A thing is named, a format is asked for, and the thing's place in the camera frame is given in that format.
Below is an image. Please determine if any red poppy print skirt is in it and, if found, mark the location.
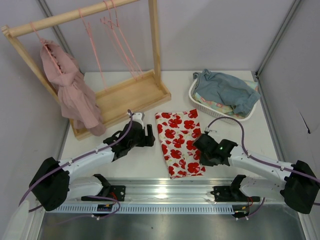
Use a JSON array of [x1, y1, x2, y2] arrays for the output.
[[155, 109, 206, 179]]

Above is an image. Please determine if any pink wire hanger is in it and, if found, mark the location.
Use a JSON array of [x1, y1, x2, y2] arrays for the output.
[[107, 0, 143, 79], [100, 0, 142, 80], [78, 8, 107, 91]]

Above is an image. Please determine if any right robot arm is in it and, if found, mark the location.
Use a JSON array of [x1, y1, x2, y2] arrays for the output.
[[193, 133, 320, 214]]

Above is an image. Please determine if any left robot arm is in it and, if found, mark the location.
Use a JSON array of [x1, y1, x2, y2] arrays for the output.
[[29, 121, 155, 212]]

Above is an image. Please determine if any pink dress on hanger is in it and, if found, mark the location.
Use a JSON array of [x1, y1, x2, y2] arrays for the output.
[[40, 38, 106, 136]]

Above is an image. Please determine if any pink hanger holding dress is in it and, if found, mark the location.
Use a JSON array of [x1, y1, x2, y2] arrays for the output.
[[29, 22, 62, 75]]

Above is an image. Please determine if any wooden clothes rack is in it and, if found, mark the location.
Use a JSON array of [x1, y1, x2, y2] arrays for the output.
[[1, 0, 171, 127]]

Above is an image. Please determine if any white perforated laundry basket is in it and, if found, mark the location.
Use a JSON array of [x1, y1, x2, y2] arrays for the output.
[[188, 78, 256, 123]]

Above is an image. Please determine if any blue denim garment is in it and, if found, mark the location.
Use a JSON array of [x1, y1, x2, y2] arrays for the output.
[[190, 69, 261, 119]]

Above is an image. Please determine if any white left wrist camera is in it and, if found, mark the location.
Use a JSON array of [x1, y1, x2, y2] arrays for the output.
[[132, 112, 145, 127]]

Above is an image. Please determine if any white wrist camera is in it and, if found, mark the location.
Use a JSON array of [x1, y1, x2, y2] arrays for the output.
[[132, 112, 145, 127], [204, 126, 218, 134]]

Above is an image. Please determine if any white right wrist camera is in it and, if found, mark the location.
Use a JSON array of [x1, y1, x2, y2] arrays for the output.
[[204, 126, 218, 134]]

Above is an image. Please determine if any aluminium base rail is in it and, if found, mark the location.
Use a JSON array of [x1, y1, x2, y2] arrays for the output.
[[64, 177, 288, 205]]

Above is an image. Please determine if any white slotted cable duct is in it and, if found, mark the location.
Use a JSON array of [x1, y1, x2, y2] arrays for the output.
[[52, 203, 235, 215]]

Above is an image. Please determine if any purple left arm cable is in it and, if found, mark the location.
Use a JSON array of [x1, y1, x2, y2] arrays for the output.
[[18, 109, 133, 221]]

